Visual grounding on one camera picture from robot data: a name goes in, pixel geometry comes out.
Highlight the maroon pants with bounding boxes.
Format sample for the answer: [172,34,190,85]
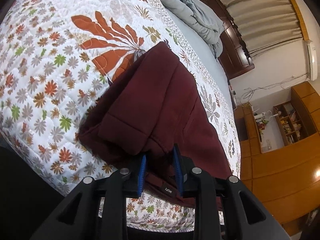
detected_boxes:
[78,42,232,207]

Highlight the wooden desk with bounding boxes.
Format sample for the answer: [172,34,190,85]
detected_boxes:
[233,104,262,158]

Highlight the dark bedside table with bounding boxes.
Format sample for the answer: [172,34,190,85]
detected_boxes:
[228,81,237,110]

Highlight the orange wooden wardrobe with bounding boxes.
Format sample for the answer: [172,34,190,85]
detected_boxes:
[240,82,319,236]

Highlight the dark wooden headboard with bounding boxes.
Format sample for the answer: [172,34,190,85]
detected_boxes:
[200,0,254,80]

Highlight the light blue bed sheet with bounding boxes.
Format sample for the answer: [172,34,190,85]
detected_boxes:
[165,9,233,111]

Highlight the floral quilted bedspread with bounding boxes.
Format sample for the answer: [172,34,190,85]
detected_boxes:
[0,0,242,232]

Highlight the grey-blue comforter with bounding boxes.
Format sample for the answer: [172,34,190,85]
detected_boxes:
[160,0,225,58]

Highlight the white air conditioner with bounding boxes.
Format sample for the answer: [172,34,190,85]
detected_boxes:
[304,40,318,81]

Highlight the beige curtain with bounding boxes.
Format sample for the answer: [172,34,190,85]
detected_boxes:
[220,0,304,57]

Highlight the wooden wall shelf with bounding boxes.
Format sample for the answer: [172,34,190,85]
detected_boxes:
[273,101,308,146]

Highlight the hanging wall cables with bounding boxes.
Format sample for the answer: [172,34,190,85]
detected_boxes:
[237,73,309,103]

